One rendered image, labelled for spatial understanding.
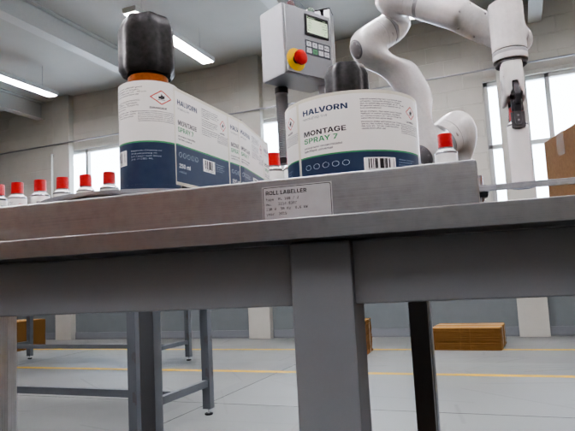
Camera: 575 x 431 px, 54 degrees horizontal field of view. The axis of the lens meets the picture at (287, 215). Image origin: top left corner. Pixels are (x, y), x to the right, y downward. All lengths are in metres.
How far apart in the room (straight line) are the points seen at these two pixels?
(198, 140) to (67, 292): 0.36
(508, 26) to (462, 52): 5.58
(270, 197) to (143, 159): 0.28
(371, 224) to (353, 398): 0.16
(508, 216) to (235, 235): 0.24
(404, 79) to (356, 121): 1.07
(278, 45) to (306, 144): 0.74
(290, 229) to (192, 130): 0.42
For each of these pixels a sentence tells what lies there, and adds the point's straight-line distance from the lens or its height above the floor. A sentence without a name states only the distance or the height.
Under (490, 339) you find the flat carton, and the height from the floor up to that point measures 0.10.
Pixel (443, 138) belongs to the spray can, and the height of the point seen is 1.07.
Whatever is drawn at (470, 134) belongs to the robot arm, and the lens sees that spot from 1.92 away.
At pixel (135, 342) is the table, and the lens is 2.86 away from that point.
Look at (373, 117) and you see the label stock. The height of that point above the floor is 0.99.
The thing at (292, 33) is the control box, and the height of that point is 1.39.
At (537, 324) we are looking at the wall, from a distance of 6.63.
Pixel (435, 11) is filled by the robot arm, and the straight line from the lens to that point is 1.67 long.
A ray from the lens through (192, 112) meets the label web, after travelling 0.91.
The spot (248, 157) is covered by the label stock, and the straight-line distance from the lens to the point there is 1.08.
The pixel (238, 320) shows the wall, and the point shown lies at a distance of 7.57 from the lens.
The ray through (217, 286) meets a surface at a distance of 0.58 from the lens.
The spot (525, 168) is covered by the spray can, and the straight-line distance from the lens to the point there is 1.50.
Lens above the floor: 0.78
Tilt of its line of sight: 6 degrees up
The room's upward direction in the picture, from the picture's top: 3 degrees counter-clockwise
